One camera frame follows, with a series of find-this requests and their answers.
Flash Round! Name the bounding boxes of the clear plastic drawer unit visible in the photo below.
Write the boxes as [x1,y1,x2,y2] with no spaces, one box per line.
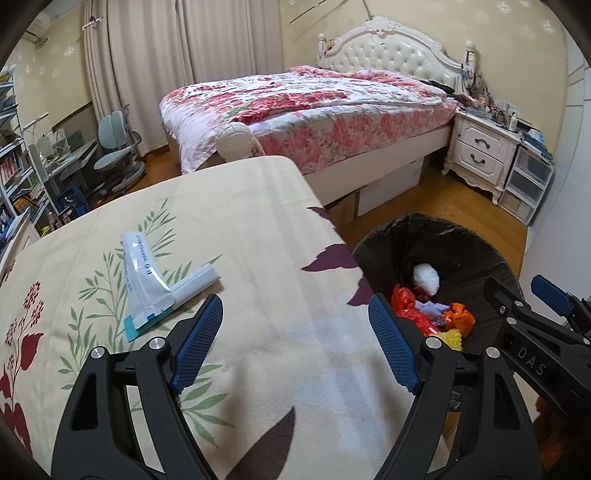
[498,143,555,226]

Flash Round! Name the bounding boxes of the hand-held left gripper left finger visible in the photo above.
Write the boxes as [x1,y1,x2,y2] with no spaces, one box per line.
[51,294,223,480]

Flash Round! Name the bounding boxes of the orange plastic bag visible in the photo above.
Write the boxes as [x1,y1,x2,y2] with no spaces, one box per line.
[442,302,476,336]

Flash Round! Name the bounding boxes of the plain white squeezed tube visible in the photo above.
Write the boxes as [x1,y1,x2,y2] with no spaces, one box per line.
[159,265,221,315]

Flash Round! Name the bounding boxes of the brown cardboard box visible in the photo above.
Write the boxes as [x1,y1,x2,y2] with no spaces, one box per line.
[325,191,362,227]

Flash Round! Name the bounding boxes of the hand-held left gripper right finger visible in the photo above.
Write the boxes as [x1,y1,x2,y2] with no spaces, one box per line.
[368,294,541,480]

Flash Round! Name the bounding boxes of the white nightstand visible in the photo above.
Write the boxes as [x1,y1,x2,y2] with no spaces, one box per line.
[442,108,523,206]

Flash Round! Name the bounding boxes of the white tufted bed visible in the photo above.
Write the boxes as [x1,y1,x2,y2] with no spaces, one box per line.
[159,16,468,217]

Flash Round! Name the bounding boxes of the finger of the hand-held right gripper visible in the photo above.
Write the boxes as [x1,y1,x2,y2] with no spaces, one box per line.
[483,277,525,325]
[531,275,591,345]

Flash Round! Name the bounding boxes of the white bookshelf with books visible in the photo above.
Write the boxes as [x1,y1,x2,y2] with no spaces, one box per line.
[0,65,52,241]

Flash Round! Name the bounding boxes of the white air conditioner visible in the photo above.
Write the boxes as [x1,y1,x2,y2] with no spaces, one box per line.
[25,11,52,45]

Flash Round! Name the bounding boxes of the foam fruit net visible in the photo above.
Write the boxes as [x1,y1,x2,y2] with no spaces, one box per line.
[434,329,465,352]

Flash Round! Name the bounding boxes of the black bag trash bin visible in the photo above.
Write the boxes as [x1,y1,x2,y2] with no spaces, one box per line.
[352,212,526,372]

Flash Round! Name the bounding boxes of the clutter of nightstand bottles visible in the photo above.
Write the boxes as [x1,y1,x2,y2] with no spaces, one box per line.
[459,41,527,132]

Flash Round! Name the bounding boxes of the grey study desk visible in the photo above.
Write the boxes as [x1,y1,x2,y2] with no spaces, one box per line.
[28,129,100,205]

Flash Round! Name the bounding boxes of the white blue toothpaste tube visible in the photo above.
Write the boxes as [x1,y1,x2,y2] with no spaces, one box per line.
[121,231,172,343]

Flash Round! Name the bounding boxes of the grey blue desk chair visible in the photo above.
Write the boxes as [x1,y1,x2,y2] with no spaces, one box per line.
[93,105,148,193]

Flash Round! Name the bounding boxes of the pink floral quilt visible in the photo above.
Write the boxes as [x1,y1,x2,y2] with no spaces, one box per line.
[159,65,461,175]

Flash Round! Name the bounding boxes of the white tissue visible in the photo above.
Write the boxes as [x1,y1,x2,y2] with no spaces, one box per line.
[412,264,441,296]

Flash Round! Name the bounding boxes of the white cardboard box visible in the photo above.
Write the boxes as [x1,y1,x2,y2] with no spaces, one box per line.
[358,158,425,217]

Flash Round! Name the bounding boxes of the white bed rail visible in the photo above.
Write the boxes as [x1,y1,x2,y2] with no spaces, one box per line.
[0,217,40,278]

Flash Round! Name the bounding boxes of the red plastic bag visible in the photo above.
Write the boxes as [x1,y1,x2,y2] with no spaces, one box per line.
[414,313,445,337]
[391,285,417,320]

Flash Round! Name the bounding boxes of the beige curtains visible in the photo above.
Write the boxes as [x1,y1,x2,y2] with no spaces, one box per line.
[83,0,285,158]

